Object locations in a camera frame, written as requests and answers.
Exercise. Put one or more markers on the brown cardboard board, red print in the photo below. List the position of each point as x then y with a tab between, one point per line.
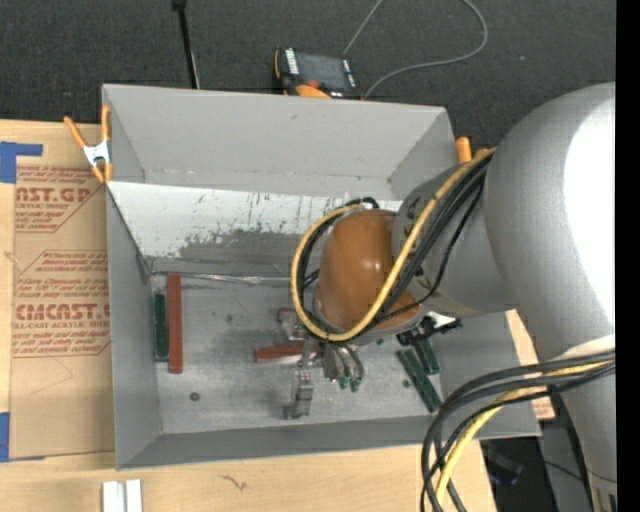
55	280

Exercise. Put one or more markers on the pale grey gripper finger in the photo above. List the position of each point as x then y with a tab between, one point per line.
308	400
297	400

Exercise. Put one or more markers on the black cylinder on white bracket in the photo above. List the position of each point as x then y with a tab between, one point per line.
422	331

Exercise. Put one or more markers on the dark green flat block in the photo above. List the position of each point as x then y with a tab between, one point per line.
160	325
420	382
430	357

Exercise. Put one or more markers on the red-brown flat block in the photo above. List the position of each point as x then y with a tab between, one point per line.
275	352
175	325

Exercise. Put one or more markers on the grey metal bin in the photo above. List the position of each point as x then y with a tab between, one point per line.
240	150

